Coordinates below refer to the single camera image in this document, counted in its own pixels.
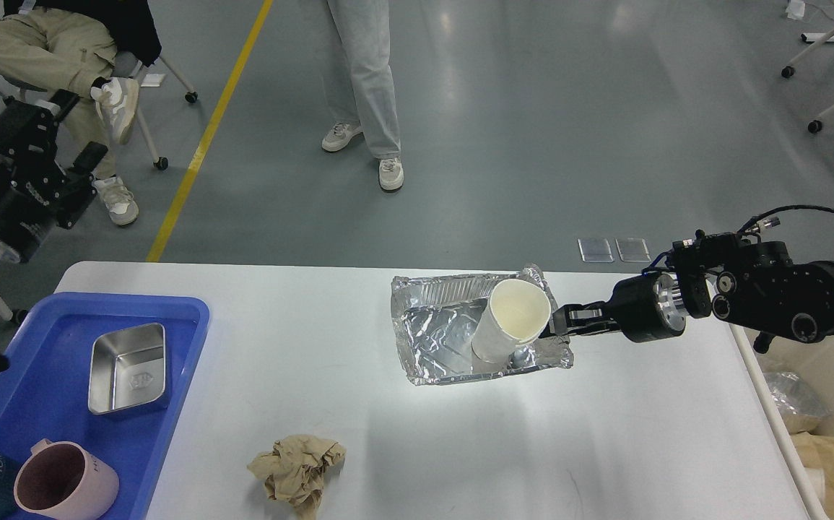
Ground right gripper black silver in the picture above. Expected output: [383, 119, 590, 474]
[539, 271, 713, 343]

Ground white paper cup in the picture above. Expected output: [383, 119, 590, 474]
[472, 279, 552, 363]

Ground aluminium foil tray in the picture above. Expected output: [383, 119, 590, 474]
[390, 264, 574, 386]

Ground stainless steel rectangular container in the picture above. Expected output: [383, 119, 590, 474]
[87, 322, 172, 420]

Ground pink mug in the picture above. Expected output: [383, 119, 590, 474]
[13, 438, 120, 519]

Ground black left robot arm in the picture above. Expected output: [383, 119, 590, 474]
[0, 90, 108, 266]

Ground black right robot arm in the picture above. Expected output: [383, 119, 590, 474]
[541, 207, 834, 353]

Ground clear floor marker plate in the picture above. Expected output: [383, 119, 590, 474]
[614, 238, 653, 264]

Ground white plastic bin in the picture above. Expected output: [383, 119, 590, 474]
[730, 325, 834, 519]

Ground standing person grey jeans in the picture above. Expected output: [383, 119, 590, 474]
[305, 1, 404, 192]

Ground blue plastic tray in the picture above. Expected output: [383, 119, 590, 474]
[0, 292, 211, 519]

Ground seated person khaki trousers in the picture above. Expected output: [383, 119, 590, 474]
[0, 0, 163, 227]

